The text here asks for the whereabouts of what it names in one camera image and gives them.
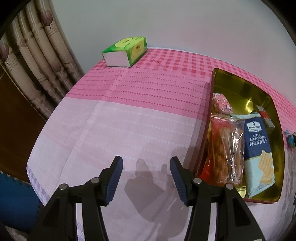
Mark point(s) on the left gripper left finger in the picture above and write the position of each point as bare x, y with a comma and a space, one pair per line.
57, 221

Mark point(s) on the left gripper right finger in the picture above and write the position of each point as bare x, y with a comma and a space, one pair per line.
234, 220

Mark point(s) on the blue soda cracker pack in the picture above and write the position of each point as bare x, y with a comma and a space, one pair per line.
258, 159

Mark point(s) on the red clear snack pack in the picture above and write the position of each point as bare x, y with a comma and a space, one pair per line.
225, 154

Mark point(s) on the light blue candy packet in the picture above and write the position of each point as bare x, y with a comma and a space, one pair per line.
291, 138

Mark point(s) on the dark sesame bar pack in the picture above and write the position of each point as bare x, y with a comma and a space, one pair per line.
269, 126

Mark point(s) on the pink white candy packet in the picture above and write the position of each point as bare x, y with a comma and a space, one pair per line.
221, 105

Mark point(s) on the blue floor mat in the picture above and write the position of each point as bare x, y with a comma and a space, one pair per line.
20, 205

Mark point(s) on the red gold toffee tin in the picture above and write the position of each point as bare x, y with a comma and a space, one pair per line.
243, 96

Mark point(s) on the pink checked tablecloth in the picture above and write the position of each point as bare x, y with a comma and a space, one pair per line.
146, 114

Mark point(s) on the beige patterned curtain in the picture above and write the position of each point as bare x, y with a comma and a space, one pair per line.
35, 55

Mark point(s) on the green tissue box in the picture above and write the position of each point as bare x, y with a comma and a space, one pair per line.
126, 52

